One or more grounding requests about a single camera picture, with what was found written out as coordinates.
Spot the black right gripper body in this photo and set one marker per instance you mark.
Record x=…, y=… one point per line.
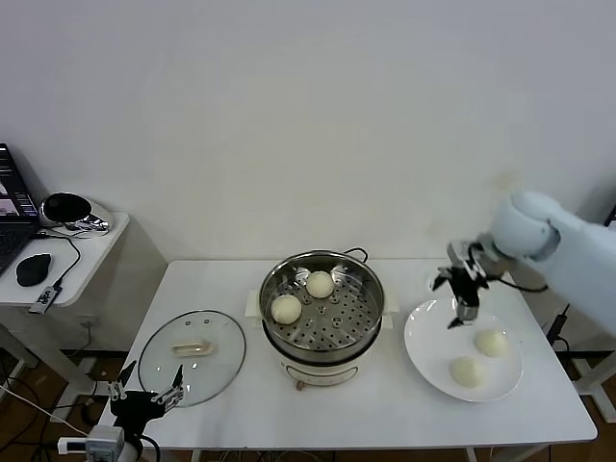
x=467, y=289

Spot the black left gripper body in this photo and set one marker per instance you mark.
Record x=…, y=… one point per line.
x=137, y=409

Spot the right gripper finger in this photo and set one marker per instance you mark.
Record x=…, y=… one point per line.
x=444, y=279
x=466, y=315

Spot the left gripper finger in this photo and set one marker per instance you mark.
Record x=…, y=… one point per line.
x=120, y=387
x=173, y=394

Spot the white steamed baozi bun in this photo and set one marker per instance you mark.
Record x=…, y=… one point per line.
x=286, y=309
x=466, y=371
x=320, y=284
x=492, y=342

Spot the round glass pot lid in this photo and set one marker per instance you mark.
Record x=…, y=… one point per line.
x=216, y=361

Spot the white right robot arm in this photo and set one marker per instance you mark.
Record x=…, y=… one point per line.
x=577, y=250

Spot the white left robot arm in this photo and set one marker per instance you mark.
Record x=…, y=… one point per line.
x=130, y=452

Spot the perforated stainless steamer basket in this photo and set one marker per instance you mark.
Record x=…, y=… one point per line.
x=337, y=332

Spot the white side table beige cover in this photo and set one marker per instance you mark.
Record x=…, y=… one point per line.
x=96, y=250

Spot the white round plate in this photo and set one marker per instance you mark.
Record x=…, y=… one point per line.
x=433, y=366

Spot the black power adapter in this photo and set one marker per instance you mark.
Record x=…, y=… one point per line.
x=558, y=327

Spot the grey usb dongle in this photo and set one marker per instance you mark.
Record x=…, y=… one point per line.
x=45, y=298

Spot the black computer mouse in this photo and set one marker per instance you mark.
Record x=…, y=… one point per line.
x=33, y=269

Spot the small dark open laptop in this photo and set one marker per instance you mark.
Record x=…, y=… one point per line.
x=611, y=216

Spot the shiny chrome helmet-shaped object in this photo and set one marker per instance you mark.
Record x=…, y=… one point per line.
x=91, y=216

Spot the open black laptop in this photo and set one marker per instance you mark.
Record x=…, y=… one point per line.
x=12, y=231

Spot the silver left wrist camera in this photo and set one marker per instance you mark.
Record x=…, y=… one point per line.
x=103, y=440

